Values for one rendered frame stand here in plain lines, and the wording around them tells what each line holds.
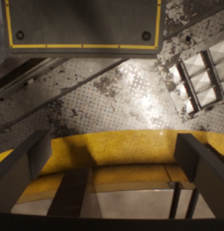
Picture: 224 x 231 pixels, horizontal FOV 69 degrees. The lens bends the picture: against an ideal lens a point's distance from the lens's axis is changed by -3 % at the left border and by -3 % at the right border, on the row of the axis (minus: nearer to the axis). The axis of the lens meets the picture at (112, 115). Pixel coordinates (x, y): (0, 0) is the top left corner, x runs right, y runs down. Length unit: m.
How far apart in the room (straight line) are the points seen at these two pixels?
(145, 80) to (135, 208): 0.80
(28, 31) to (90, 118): 0.63
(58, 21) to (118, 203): 1.01
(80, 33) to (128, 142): 0.79
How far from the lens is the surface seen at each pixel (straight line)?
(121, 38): 0.78
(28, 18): 0.88
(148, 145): 1.26
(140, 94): 1.13
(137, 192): 1.07
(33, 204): 1.24
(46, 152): 0.17
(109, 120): 1.16
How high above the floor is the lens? 1.10
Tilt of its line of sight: 73 degrees down
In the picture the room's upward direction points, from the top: 178 degrees counter-clockwise
